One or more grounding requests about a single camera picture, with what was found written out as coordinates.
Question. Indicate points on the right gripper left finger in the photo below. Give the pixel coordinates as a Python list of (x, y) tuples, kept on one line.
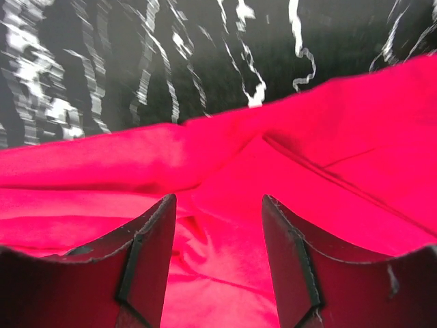
[(117, 280)]

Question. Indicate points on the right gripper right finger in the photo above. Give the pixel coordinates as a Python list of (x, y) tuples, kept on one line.
[(320, 280)]

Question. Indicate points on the bright pink-red t-shirt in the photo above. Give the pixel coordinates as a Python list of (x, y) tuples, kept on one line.
[(355, 157)]

